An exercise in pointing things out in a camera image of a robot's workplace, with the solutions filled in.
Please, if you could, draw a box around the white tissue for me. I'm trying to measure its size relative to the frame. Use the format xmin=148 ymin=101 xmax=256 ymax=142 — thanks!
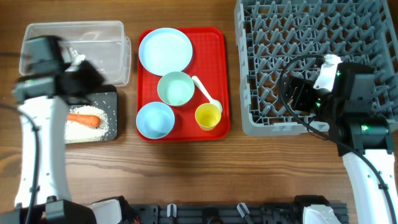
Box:
xmin=63 ymin=47 xmax=86 ymax=72

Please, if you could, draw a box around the white rice pile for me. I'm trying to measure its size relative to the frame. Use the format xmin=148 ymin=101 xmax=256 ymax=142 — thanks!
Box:
xmin=65 ymin=106 xmax=109 ymax=143

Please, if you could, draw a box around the orange carrot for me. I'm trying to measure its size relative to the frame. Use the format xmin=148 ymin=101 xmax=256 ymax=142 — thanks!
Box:
xmin=67 ymin=114 xmax=101 ymax=128

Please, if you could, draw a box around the yellow plastic cup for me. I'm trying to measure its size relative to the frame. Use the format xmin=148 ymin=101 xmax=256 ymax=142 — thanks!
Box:
xmin=195 ymin=103 xmax=221 ymax=131

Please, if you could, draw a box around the light blue bowl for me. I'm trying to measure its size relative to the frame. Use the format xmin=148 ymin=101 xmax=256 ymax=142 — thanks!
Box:
xmin=136 ymin=101 xmax=175 ymax=139

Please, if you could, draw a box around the green bowl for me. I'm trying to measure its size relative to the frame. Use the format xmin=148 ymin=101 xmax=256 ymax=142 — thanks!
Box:
xmin=157 ymin=72 xmax=195 ymax=106

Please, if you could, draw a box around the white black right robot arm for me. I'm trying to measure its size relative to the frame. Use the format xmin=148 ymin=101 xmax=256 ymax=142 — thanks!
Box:
xmin=279 ymin=62 xmax=397 ymax=223

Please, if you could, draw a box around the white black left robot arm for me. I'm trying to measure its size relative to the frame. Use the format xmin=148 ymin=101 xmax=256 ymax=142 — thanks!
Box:
xmin=1 ymin=35 xmax=123 ymax=223

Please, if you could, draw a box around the clear plastic waste bin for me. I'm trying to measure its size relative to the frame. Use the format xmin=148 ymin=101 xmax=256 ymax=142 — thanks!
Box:
xmin=19 ymin=21 xmax=132 ymax=86

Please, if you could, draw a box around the grey plastic dishwasher rack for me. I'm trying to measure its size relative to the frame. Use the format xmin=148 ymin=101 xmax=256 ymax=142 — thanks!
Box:
xmin=234 ymin=0 xmax=397 ymax=136

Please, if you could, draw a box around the black waste tray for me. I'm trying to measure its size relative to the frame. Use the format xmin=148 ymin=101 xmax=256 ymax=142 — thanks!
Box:
xmin=70 ymin=85 xmax=118 ymax=141

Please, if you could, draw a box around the red plastic tray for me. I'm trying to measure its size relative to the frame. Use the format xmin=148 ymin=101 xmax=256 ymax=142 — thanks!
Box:
xmin=138 ymin=27 xmax=231 ymax=142

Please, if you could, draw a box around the white plastic spoon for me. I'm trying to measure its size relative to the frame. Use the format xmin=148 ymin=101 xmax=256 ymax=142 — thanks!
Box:
xmin=192 ymin=76 xmax=223 ymax=113

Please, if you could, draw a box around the light blue round plate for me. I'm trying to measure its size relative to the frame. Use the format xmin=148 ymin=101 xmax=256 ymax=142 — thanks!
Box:
xmin=138 ymin=27 xmax=193 ymax=77

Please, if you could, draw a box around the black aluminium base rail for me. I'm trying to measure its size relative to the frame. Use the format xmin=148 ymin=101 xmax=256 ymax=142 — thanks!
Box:
xmin=131 ymin=195 xmax=349 ymax=224

